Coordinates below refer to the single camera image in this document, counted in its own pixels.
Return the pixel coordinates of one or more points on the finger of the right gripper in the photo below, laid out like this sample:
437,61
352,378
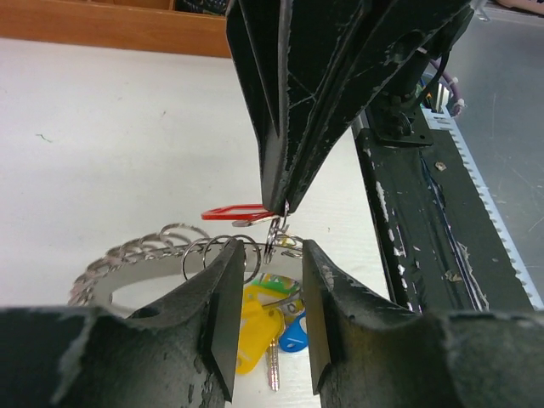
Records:
253,32
335,58

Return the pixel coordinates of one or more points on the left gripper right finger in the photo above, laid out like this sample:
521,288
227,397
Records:
366,351

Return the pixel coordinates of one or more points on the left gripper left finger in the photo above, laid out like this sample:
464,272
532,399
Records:
87,357

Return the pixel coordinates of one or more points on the large metal keyring with keys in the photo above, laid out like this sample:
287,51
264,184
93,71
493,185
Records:
247,290

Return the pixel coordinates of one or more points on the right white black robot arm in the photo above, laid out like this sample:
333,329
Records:
404,93

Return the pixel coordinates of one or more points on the green black coiled item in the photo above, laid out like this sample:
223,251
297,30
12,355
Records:
213,7

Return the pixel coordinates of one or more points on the wooden compartment tray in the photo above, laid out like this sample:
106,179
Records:
155,26

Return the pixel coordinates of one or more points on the white slotted cable duct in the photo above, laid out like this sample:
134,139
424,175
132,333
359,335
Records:
442,120

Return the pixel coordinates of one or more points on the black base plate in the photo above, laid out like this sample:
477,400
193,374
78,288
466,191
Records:
439,249

